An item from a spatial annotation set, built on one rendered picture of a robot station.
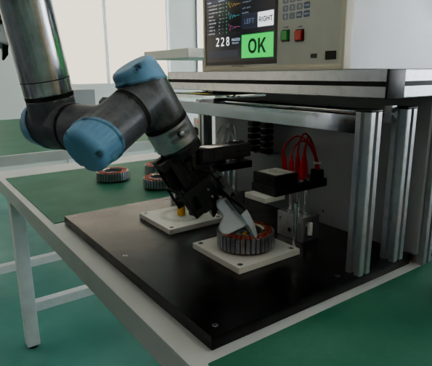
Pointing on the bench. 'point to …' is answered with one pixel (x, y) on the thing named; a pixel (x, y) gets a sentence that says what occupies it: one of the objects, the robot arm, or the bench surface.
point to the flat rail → (275, 115)
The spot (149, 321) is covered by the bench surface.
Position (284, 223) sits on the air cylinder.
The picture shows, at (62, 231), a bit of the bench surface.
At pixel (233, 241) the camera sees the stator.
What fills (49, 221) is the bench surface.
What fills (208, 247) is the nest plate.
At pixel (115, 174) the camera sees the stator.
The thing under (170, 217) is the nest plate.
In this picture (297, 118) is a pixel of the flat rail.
